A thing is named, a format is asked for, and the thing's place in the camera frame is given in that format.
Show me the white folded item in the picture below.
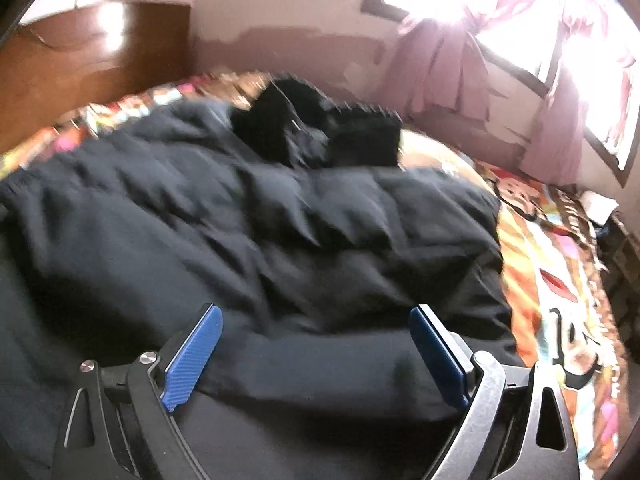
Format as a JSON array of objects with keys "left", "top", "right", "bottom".
[{"left": 580, "top": 192, "right": 618, "bottom": 223}]

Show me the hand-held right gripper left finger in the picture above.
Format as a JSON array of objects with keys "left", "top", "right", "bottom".
[{"left": 50, "top": 302, "right": 223, "bottom": 480}]

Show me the wooden headboard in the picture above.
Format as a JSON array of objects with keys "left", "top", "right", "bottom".
[{"left": 0, "top": 1, "right": 193, "bottom": 153}]

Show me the dark framed window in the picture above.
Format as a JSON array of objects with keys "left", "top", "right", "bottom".
[{"left": 360, "top": 0, "right": 640, "bottom": 188}]

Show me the black knit garment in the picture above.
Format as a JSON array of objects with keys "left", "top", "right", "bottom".
[{"left": 231, "top": 77, "right": 403, "bottom": 168}]

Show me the pink curtain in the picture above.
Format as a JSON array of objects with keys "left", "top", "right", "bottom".
[
  {"left": 382, "top": 0, "right": 556, "bottom": 123},
  {"left": 520, "top": 0, "right": 640, "bottom": 186}
]

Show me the dark navy garment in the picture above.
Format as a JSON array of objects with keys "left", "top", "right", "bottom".
[{"left": 0, "top": 100, "right": 526, "bottom": 480}]

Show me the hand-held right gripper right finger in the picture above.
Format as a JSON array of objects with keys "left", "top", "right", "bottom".
[{"left": 407, "top": 303, "right": 581, "bottom": 480}]

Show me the dark bedside stand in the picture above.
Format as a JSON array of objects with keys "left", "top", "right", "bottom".
[{"left": 595, "top": 215, "right": 640, "bottom": 311}]

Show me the printed cartoon bed sheet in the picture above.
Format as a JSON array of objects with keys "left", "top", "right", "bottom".
[{"left": 0, "top": 71, "right": 633, "bottom": 480}]

